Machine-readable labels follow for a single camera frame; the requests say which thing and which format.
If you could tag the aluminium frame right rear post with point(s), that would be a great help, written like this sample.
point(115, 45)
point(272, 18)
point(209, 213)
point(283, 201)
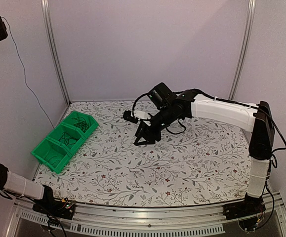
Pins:
point(244, 47)

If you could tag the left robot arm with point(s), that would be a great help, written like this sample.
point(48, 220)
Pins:
point(31, 100)

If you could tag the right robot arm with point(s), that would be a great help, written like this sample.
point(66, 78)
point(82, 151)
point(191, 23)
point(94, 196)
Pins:
point(194, 103)

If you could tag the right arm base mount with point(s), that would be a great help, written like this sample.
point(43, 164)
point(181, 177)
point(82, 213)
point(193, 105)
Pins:
point(249, 212)

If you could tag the green plastic bin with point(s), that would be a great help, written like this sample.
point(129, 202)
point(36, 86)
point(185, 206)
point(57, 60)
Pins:
point(67, 137)
point(84, 123)
point(52, 154)

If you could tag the aluminium frame rear bottom rail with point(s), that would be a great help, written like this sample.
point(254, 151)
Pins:
point(119, 100)

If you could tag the aluminium front rail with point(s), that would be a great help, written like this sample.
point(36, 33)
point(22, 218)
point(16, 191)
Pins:
point(90, 220)

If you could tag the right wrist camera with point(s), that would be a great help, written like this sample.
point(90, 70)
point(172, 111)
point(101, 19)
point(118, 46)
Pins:
point(136, 116)

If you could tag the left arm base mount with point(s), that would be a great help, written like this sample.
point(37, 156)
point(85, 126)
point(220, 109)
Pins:
point(60, 208)

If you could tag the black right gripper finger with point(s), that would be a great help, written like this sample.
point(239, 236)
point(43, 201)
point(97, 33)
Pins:
point(141, 130)
point(138, 142)

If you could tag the green plastic bin far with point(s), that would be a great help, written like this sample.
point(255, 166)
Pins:
point(84, 123)

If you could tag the green plastic bin near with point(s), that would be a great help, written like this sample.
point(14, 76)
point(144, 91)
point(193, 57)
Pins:
point(52, 154)

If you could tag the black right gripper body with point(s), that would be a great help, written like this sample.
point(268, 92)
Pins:
point(168, 118)

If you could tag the green plastic bin middle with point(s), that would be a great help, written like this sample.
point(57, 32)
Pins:
point(67, 137)

